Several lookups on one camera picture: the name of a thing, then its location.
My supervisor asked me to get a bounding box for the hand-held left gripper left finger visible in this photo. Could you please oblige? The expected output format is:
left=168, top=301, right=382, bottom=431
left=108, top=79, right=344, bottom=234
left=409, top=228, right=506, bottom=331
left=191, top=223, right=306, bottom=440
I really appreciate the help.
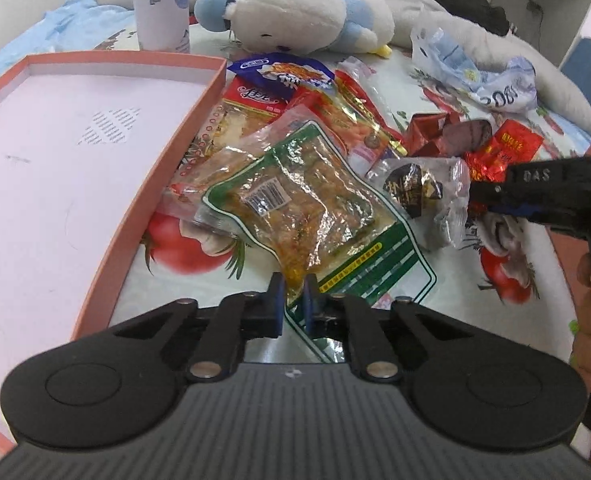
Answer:
left=110, top=272, right=283, bottom=382

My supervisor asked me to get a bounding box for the brown snack packet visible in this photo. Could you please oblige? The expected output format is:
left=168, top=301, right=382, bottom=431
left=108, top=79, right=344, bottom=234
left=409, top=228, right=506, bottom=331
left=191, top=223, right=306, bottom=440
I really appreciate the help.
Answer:
left=445, top=119, right=494, bottom=154

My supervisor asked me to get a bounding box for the red orange peanut snack packet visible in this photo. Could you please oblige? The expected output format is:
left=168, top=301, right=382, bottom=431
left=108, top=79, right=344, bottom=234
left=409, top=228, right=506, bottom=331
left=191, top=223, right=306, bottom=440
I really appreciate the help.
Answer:
left=288, top=57, right=409, bottom=162

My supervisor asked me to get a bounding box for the grey duvet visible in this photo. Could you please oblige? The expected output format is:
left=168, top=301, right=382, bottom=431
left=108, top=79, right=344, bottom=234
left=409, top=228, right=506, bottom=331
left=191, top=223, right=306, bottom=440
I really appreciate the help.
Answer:
left=95, top=0, right=591, bottom=147

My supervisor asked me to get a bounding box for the blue snack packet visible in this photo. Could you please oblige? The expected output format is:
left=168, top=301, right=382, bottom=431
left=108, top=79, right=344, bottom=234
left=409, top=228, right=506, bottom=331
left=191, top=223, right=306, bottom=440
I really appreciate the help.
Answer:
left=226, top=52, right=337, bottom=104

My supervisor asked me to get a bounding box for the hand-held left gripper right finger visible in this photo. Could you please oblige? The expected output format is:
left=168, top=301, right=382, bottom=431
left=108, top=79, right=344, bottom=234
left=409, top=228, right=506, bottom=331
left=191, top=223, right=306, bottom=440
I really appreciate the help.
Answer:
left=303, top=275, right=481, bottom=383

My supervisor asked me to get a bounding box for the dark red candy wrapper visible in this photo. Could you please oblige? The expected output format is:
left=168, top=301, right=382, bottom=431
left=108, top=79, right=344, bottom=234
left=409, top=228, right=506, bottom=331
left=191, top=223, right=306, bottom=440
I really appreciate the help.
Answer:
left=404, top=112, right=456, bottom=159

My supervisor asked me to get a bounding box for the pink box lid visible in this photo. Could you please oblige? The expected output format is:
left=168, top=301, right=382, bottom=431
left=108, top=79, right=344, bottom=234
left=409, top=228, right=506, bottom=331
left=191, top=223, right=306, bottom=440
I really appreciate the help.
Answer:
left=0, top=55, right=227, bottom=457

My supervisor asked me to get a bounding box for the clear packet with dark chocolate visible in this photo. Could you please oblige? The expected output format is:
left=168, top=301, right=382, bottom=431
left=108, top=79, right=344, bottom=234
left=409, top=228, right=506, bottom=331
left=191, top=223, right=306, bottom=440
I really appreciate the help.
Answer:
left=367, top=156, right=472, bottom=252

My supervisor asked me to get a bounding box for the crumpled white blue plastic bag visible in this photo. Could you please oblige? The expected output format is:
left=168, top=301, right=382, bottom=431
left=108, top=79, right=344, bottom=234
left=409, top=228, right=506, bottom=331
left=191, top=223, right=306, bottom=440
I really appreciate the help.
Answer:
left=409, top=25, right=539, bottom=112

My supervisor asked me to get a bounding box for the small red snack packet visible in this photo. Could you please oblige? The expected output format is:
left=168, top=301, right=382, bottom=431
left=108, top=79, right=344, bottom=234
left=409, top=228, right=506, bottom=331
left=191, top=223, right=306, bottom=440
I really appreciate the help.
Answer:
left=463, top=120, right=546, bottom=184

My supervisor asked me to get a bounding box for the white and blue plush toy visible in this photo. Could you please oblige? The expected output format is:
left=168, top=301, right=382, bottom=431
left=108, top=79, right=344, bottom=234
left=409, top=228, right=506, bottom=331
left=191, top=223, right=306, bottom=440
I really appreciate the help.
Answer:
left=194, top=0, right=395, bottom=59

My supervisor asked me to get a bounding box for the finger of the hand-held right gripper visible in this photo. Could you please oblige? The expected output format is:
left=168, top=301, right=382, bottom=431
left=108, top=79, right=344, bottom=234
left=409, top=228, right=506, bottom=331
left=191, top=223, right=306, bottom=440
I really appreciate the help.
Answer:
left=469, top=159, right=567, bottom=200
left=475, top=198, right=551, bottom=226

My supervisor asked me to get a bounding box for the red-topped clear snack packet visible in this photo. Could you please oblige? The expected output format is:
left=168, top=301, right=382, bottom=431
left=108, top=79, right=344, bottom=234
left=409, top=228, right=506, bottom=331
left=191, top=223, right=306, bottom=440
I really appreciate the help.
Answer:
left=166, top=77, right=297, bottom=222

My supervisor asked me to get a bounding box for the light blue bed sheet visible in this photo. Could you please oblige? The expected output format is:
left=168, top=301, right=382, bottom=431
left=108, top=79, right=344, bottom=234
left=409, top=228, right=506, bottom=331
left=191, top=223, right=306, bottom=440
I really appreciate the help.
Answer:
left=0, top=0, right=141, bottom=96

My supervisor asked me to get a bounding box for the floral bed sheet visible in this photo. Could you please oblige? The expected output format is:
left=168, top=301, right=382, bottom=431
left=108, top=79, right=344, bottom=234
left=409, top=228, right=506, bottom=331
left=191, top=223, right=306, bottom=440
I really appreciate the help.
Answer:
left=95, top=22, right=591, bottom=436

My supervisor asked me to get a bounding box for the green clear snack packet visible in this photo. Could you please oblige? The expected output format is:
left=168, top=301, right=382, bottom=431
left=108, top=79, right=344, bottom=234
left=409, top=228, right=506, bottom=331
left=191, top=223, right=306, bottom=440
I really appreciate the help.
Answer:
left=195, top=120, right=439, bottom=366

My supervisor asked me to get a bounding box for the white cabinet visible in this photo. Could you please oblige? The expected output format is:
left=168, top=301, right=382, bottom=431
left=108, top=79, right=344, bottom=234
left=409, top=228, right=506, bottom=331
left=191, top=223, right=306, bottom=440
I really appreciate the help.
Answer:
left=490, top=0, right=591, bottom=67

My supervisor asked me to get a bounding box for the white plastic bottle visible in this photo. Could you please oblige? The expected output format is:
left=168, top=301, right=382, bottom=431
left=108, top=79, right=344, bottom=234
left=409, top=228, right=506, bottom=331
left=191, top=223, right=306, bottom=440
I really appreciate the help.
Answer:
left=132, top=0, right=191, bottom=54

